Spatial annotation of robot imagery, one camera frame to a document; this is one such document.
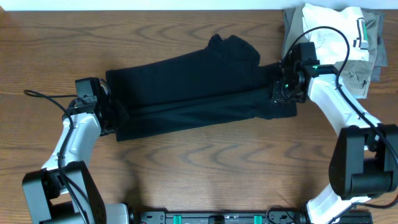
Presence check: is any black t-shirt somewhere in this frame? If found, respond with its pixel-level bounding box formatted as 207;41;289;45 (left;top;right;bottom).
106;35;297;141

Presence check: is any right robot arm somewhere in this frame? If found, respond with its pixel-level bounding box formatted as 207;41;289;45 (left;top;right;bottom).
272;60;397;223

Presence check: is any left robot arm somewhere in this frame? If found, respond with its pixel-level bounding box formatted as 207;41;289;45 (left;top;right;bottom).
22;96;129;223

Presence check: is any grey folded garment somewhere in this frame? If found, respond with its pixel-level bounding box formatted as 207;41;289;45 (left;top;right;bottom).
282;6;388;82

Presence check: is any olive khaki folded garment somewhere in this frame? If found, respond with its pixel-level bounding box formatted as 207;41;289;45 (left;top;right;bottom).
283;6;381;100

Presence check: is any right black cable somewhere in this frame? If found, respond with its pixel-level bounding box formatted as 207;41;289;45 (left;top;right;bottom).
281;26;398;209

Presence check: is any black cable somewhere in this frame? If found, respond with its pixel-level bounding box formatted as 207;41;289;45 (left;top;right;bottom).
281;26;398;209
23;89;91;224

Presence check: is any left black cable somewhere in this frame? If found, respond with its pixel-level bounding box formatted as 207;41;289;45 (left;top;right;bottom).
23;89;91;224

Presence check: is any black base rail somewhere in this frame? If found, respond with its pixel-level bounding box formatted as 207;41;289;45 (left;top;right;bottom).
137;210;307;224

